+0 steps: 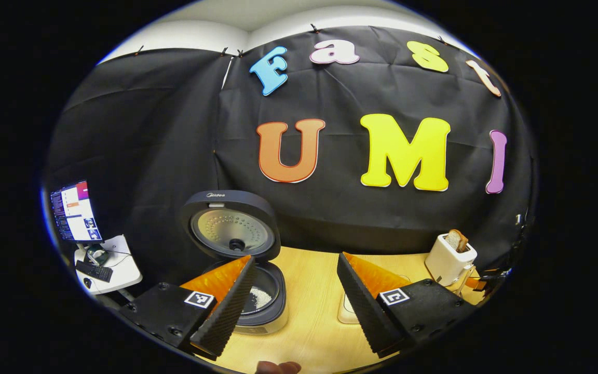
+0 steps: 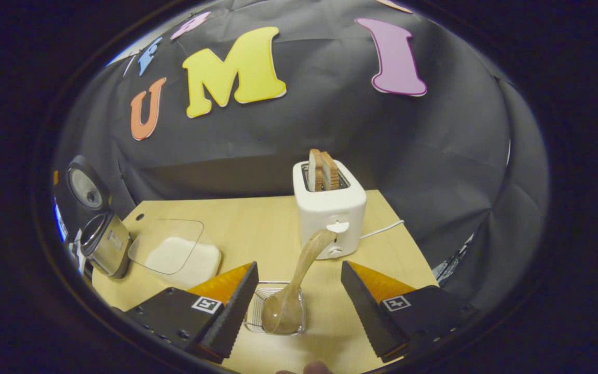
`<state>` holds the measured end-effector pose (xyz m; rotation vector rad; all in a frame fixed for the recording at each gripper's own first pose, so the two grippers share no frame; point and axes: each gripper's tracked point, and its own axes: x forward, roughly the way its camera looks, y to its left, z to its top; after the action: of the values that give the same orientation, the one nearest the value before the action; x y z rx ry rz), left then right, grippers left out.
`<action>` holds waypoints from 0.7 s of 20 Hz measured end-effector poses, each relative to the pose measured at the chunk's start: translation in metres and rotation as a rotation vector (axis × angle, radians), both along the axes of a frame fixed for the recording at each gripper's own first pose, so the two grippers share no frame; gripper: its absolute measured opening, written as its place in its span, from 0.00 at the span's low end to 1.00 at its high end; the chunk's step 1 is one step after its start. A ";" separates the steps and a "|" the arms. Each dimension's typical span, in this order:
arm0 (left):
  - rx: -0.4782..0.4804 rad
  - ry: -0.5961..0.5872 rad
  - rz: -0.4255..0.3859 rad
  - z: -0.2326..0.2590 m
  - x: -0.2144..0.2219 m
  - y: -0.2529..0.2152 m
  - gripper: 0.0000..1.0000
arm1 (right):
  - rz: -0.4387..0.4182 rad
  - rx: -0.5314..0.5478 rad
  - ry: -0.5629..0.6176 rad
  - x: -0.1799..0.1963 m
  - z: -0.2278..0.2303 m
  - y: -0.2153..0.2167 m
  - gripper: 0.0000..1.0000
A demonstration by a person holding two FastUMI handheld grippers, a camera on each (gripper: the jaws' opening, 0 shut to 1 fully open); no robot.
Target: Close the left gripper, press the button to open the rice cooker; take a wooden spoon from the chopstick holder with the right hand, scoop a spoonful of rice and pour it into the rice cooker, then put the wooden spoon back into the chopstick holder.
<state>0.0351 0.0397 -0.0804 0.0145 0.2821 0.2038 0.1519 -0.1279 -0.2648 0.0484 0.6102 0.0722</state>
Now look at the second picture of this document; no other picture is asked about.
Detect black backdrop cloth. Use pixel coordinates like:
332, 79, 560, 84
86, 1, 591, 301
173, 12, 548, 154
52, 0, 550, 312

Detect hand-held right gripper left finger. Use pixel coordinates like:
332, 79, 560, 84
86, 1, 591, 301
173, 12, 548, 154
124, 261, 260, 364

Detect wooden spoon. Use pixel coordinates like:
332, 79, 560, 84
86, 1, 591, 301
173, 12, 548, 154
262, 229, 338, 335

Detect black rice cooker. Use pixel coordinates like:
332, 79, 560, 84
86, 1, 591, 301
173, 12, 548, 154
65, 155, 133, 279

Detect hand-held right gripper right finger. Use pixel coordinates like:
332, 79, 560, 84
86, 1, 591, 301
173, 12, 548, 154
341, 260, 480, 363

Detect white toaster cable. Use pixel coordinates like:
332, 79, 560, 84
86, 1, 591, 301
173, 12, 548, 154
360, 220, 405, 239

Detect white toaster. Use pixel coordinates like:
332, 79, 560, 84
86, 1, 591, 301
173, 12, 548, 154
293, 158, 368, 260

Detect computer monitor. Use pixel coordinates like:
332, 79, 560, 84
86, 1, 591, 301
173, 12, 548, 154
54, 200, 69, 242

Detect clear container of white rice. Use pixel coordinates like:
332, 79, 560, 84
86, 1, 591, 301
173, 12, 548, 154
128, 218, 223, 290

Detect tangled dark cables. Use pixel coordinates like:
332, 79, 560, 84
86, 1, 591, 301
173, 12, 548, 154
432, 234, 473, 284

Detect small white side table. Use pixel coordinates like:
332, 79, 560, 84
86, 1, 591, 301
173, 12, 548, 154
71, 231, 88, 276

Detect clear chopstick holder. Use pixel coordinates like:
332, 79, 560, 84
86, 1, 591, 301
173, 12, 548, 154
244, 282, 307, 336

